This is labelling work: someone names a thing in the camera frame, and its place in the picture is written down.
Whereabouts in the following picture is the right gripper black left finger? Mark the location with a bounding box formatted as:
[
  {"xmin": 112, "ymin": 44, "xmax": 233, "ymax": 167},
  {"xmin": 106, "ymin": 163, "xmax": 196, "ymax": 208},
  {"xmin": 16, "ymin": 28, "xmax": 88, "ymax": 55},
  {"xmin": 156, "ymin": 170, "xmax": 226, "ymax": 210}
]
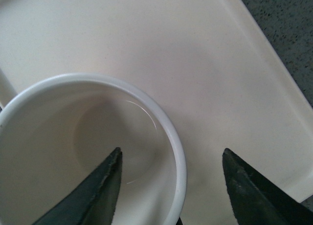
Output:
[{"xmin": 34, "ymin": 148, "xmax": 122, "ymax": 225}]

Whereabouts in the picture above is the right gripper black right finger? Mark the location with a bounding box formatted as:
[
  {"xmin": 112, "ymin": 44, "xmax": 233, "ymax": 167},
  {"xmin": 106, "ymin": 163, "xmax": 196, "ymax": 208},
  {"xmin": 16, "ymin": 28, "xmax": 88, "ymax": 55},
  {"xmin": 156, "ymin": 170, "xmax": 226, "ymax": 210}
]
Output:
[{"xmin": 223, "ymin": 148, "xmax": 313, "ymax": 225}]

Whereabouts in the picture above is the white smiley mug black handle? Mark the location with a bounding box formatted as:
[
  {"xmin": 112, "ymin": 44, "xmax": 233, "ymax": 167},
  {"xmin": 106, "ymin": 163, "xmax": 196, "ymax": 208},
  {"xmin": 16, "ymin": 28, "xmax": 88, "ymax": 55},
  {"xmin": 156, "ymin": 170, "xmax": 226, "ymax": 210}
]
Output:
[{"xmin": 0, "ymin": 73, "xmax": 187, "ymax": 225}]

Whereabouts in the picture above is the beige rectangular tray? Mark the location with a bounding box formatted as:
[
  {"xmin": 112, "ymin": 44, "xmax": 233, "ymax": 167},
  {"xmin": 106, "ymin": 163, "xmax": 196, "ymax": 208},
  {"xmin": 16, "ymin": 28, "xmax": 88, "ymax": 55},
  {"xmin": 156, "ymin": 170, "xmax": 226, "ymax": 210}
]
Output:
[{"xmin": 0, "ymin": 0, "xmax": 313, "ymax": 203}]

